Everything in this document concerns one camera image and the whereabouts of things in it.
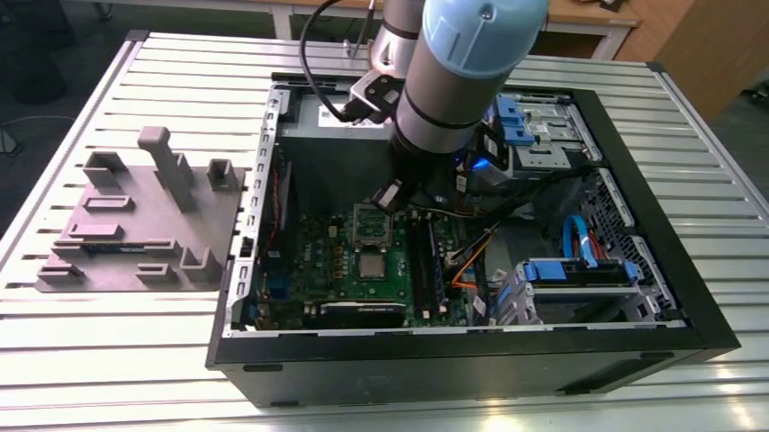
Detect silver square CPU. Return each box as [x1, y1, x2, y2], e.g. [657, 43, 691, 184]
[357, 253, 392, 277]

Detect CPU socket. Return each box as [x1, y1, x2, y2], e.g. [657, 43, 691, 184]
[354, 251, 393, 284]

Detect grey power supply unit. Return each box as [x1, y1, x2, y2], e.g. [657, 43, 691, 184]
[278, 93, 398, 212]

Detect metal socket cover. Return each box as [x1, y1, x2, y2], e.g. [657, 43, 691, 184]
[353, 202, 397, 251]

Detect blue drive bay carrier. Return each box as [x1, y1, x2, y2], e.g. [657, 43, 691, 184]
[496, 95, 537, 148]

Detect black RAM slot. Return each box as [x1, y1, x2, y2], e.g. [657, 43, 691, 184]
[405, 213, 429, 316]

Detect grey wrist box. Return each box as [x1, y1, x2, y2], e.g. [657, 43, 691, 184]
[349, 74, 402, 123]

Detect silver drive cage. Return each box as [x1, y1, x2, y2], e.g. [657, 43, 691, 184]
[480, 93, 605, 195]

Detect green motherboard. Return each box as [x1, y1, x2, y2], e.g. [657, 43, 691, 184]
[255, 209, 476, 329]

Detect hard disk in blue carrier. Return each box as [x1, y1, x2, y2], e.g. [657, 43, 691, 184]
[521, 258, 643, 289]

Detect black graphics card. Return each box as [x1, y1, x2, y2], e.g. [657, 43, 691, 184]
[303, 299, 409, 329]

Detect black open PC case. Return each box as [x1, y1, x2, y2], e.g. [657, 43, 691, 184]
[206, 71, 741, 409]

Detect wooden desk white legs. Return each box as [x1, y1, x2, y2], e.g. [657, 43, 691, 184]
[263, 0, 644, 62]

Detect grey parts rack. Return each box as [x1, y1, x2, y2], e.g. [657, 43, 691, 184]
[34, 125, 251, 294]

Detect RAM stick blue label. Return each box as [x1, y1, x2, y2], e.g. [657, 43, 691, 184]
[81, 244, 151, 255]

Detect wooden cabinet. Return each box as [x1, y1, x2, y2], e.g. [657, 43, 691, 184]
[619, 0, 769, 125]

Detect small black white camera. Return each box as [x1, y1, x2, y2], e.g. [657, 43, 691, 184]
[372, 179, 404, 212]

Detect black cable bundle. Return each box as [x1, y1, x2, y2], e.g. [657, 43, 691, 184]
[448, 166, 596, 266]

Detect orange wire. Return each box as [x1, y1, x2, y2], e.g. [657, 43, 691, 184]
[449, 249, 482, 290]

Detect blue flat wire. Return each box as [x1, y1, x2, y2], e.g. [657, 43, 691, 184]
[562, 214, 604, 270]

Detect blue ribbon wires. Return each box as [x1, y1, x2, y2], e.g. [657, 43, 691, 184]
[486, 268, 520, 326]

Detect red flat wire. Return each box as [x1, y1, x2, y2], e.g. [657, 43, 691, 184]
[583, 224, 609, 267]

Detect black camera cable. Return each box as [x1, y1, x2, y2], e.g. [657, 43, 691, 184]
[298, 0, 357, 123]

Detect silver disk bay frame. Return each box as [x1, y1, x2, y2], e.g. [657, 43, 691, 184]
[513, 258, 691, 326]

